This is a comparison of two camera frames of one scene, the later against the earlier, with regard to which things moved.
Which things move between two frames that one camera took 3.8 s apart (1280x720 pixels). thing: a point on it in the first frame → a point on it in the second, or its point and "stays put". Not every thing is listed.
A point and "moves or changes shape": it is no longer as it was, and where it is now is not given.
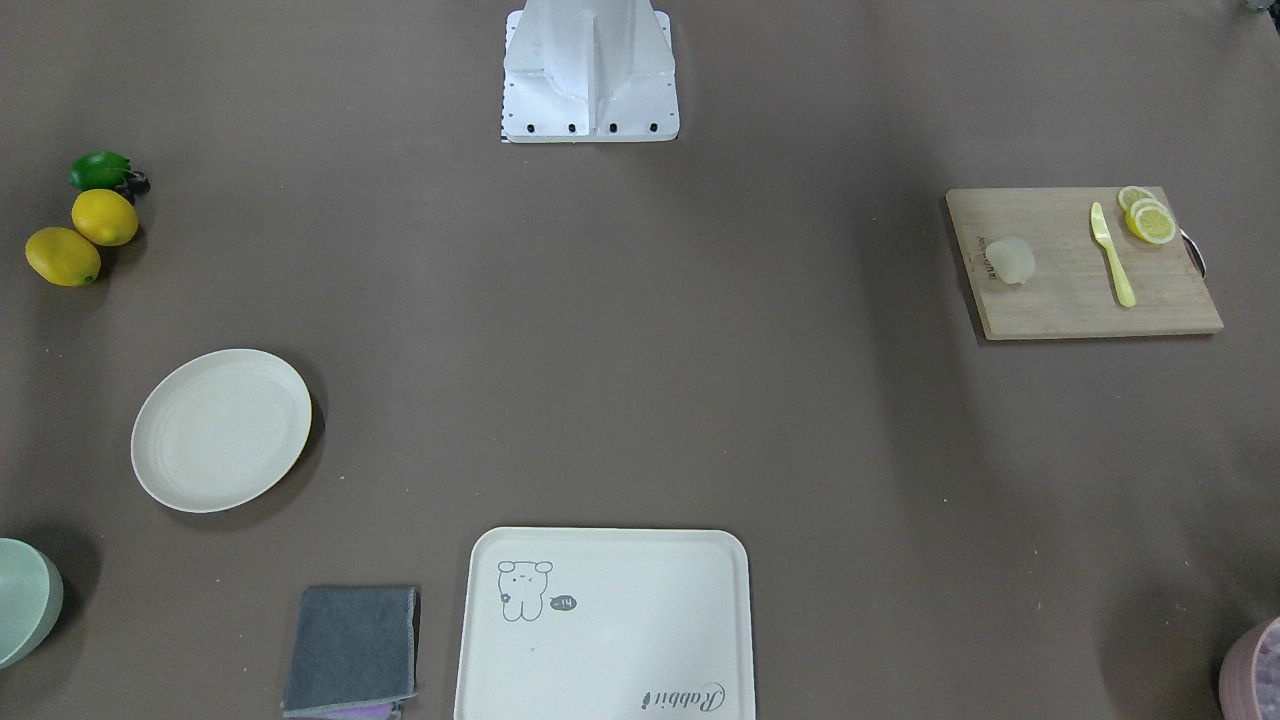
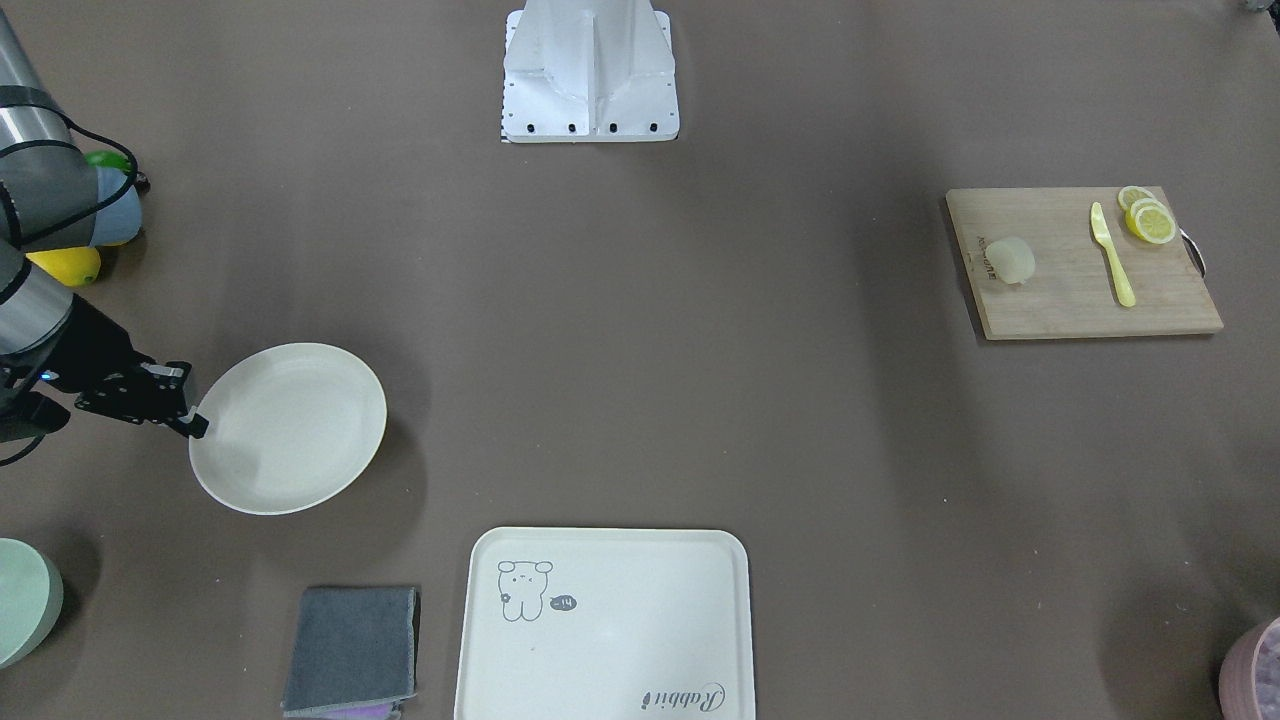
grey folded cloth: (352, 646) stays put
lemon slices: (1147, 215) stays put
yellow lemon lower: (63, 256) stays put
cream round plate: (218, 430) moves or changes shape
